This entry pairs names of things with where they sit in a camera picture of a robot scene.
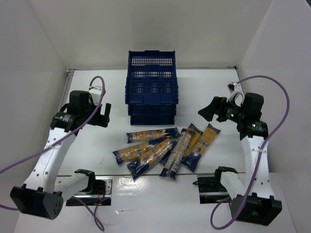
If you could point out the middle yellow spaghetti bag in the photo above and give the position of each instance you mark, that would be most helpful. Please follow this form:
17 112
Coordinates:
197 134

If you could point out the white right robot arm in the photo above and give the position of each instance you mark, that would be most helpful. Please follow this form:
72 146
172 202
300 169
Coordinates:
252 201

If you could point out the right-most spaghetti bag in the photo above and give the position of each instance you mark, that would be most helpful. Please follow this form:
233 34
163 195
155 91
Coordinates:
192 159

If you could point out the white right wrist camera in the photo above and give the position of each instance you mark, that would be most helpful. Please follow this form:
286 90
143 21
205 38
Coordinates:
235 90

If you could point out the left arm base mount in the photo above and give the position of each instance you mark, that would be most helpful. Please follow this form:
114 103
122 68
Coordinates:
99 192

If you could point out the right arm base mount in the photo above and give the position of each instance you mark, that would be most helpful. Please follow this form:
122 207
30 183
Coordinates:
209 190

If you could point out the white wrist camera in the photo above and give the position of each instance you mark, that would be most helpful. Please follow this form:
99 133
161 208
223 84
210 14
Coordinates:
95 92
235 90

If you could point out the white-label spaghetti bag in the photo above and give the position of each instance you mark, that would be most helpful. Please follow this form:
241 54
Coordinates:
171 167

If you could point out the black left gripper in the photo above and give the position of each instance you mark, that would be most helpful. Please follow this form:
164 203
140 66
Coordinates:
101 116

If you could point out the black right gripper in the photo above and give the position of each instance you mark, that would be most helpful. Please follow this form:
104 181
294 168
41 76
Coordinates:
219 109

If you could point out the left-most spaghetti bag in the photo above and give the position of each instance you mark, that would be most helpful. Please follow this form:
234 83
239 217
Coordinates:
131 153

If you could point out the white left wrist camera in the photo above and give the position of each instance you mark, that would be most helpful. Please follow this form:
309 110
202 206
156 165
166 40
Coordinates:
95 92

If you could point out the blue stacked plastic tray shelf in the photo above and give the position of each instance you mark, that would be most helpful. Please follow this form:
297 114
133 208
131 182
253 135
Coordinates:
151 90

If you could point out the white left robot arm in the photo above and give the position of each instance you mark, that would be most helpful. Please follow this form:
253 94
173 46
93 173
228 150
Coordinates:
41 195

